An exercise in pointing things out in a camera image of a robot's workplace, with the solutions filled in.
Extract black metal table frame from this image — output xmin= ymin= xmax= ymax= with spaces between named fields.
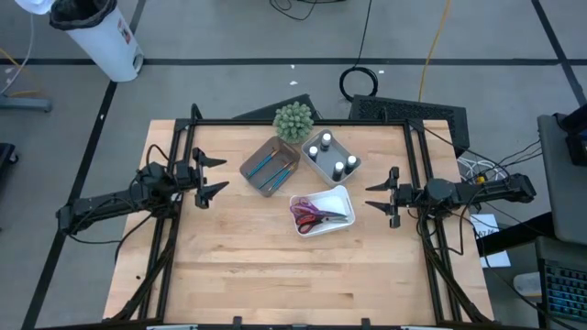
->
xmin=103 ymin=103 xmax=494 ymax=330

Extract white trash can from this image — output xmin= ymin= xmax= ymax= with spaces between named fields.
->
xmin=49 ymin=0 xmax=146 ymax=83

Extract black caster base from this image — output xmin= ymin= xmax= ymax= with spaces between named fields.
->
xmin=0 ymin=142 xmax=19 ymax=167

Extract grey mesh basket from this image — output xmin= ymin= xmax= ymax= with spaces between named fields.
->
xmin=238 ymin=135 xmax=302 ymax=198

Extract purple handled scissors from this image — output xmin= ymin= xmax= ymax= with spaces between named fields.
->
xmin=289 ymin=197 xmax=349 ymax=220

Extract white plastic bin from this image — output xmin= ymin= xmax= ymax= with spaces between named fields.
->
xmin=288 ymin=184 xmax=357 ymax=238

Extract black coiled cable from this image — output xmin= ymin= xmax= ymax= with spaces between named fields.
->
xmin=338 ymin=0 xmax=380 ymax=104

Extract black device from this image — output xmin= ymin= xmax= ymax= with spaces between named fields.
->
xmin=553 ymin=103 xmax=587 ymax=167

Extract black flat panel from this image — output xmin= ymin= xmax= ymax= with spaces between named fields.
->
xmin=231 ymin=93 xmax=322 ymax=121

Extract white plastic bag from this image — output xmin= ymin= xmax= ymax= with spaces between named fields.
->
xmin=13 ymin=0 xmax=57 ymax=16

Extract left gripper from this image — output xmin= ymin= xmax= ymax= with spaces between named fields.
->
xmin=174 ymin=147 xmax=230 ymax=210

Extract backlit keyboard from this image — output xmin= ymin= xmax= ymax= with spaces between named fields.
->
xmin=540 ymin=258 xmax=587 ymax=325

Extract white paper sheet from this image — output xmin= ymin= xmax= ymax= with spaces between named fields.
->
xmin=470 ymin=214 xmax=513 ymax=270

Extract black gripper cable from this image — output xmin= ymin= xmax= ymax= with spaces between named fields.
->
xmin=145 ymin=144 xmax=172 ymax=173

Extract grey plastic bin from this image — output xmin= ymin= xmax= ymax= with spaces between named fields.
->
xmin=300 ymin=128 xmax=362 ymax=188

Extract black floor cable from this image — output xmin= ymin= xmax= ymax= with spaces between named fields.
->
xmin=269 ymin=0 xmax=322 ymax=22

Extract white cable bundle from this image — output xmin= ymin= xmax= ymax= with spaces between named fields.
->
xmin=456 ymin=155 xmax=510 ymax=184

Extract green succulent plant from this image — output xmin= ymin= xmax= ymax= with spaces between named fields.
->
xmin=271 ymin=101 xmax=316 ymax=145

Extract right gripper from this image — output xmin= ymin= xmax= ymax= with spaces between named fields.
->
xmin=365 ymin=166 xmax=427 ymax=229

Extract yellow cable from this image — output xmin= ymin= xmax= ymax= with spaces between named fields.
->
xmin=417 ymin=0 xmax=454 ymax=103

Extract grey metal base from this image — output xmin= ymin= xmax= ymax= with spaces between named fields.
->
xmin=0 ymin=93 xmax=54 ymax=114

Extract black and red scissors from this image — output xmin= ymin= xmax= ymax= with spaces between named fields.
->
xmin=295 ymin=213 xmax=349 ymax=236

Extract black trash bag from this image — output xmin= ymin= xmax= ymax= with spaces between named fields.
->
xmin=49 ymin=0 xmax=118 ymax=32

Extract white rounded device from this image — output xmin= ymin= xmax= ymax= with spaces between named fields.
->
xmin=512 ymin=271 xmax=544 ymax=299

